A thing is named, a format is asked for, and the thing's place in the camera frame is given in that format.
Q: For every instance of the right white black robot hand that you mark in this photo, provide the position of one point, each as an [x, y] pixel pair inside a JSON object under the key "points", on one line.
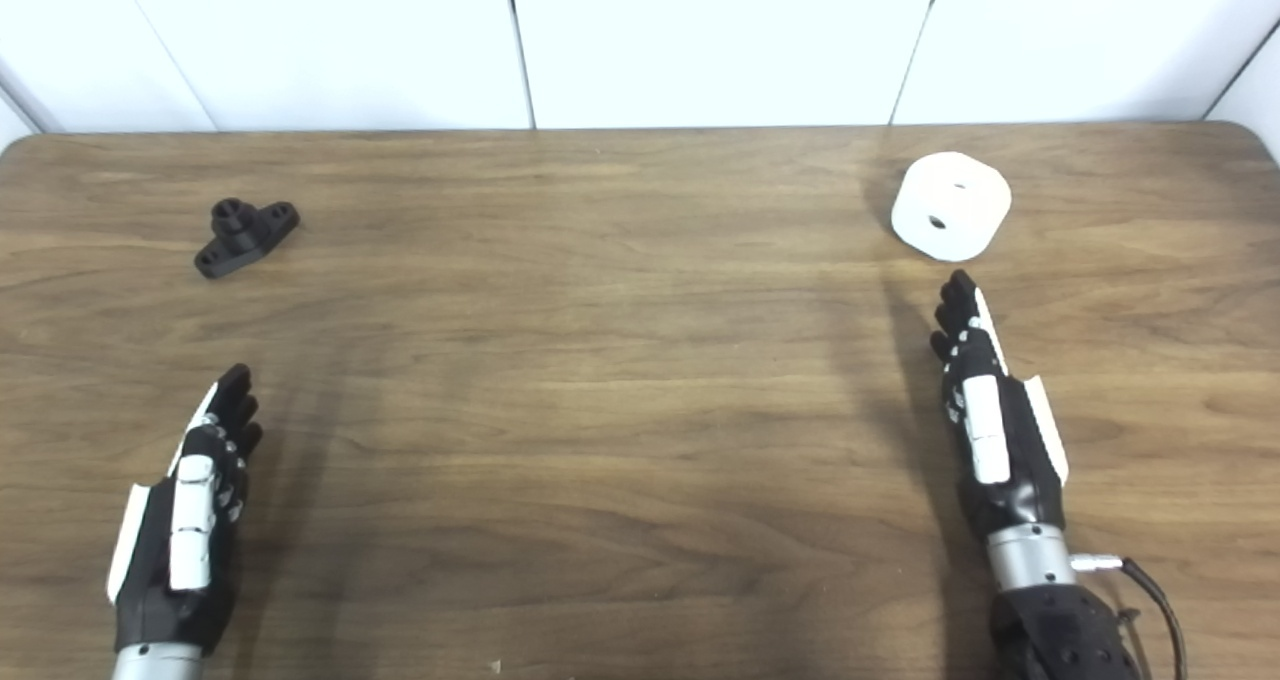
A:
{"points": [[985, 430]]}

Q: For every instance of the round white piece with holes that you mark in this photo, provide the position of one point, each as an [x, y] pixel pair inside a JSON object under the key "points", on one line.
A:
{"points": [[950, 205]]}

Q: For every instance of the black flanged holder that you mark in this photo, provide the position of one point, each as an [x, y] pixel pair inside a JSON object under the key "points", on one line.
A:
{"points": [[245, 235]]}

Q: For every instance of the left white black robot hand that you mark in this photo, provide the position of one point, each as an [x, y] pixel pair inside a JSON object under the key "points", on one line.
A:
{"points": [[190, 520]]}

